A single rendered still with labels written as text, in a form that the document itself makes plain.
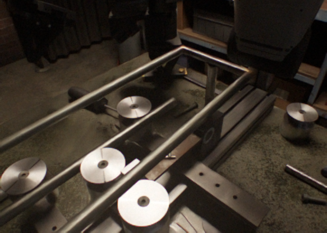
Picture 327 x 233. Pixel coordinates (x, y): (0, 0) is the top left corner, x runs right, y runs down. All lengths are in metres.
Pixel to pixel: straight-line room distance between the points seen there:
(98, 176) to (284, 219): 0.24
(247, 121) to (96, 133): 0.26
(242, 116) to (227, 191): 0.16
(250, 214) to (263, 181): 0.10
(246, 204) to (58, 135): 0.33
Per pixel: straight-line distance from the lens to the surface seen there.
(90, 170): 0.29
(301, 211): 0.39
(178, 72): 0.58
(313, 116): 0.46
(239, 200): 0.32
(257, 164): 0.41
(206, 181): 0.33
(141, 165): 0.18
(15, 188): 0.31
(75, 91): 0.54
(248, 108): 0.46
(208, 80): 0.31
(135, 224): 0.25
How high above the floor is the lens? 1.19
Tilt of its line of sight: 39 degrees down
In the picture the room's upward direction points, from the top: 2 degrees counter-clockwise
